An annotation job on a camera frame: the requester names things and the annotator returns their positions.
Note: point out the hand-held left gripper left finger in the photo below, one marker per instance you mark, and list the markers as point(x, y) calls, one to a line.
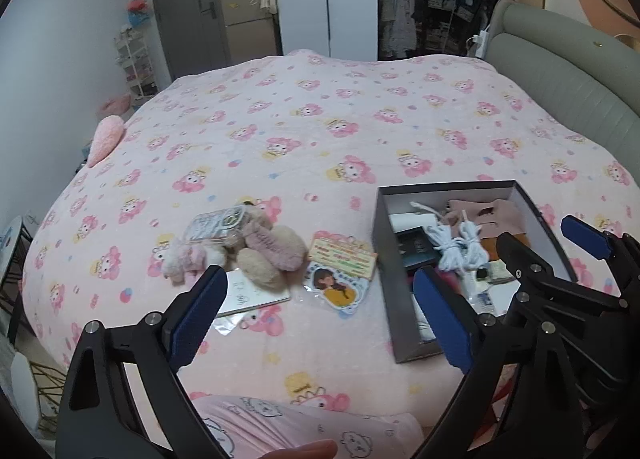
point(197, 314)

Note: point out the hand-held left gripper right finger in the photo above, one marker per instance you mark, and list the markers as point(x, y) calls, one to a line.
point(442, 319)

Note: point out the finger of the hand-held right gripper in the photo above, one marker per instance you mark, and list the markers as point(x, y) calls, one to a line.
point(585, 236)
point(530, 264)

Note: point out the dark grey cardboard box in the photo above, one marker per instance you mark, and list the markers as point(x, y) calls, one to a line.
point(395, 299)

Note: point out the pink and white plush toy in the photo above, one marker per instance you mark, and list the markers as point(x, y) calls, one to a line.
point(175, 259)

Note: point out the girl picture sticker pack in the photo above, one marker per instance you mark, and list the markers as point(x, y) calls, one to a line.
point(335, 291)

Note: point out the orange sticker card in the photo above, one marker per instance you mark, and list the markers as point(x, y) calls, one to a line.
point(340, 256)

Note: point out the pink cloth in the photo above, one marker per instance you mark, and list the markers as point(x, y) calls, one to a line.
point(500, 221)

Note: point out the clear zip bag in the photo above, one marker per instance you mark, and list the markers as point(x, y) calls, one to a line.
point(250, 296)

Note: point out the black booklet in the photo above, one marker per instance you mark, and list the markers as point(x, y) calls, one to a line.
point(415, 246)

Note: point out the clear phone case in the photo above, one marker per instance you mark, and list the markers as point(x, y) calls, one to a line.
point(215, 226)

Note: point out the grey padded headboard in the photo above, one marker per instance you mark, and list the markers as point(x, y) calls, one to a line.
point(575, 89)

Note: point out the small side table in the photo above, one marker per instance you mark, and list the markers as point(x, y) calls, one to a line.
point(12, 249)

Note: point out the pink heart pillow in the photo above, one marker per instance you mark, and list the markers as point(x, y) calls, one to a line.
point(105, 139)

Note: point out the pink printed blanket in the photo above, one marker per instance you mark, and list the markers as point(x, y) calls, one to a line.
point(300, 139)

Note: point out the white power strip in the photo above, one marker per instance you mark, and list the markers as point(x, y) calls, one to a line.
point(480, 41)

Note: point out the pink floor cushion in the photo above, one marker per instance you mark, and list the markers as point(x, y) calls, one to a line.
point(115, 104)

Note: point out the white shelf rack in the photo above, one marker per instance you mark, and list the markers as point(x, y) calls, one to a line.
point(135, 64)

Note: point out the beige cabinet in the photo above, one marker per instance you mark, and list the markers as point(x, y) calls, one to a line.
point(245, 24)

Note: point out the grey door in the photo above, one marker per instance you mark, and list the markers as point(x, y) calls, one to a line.
point(185, 14)

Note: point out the red and blue toy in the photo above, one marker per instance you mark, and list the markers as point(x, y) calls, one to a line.
point(137, 11)

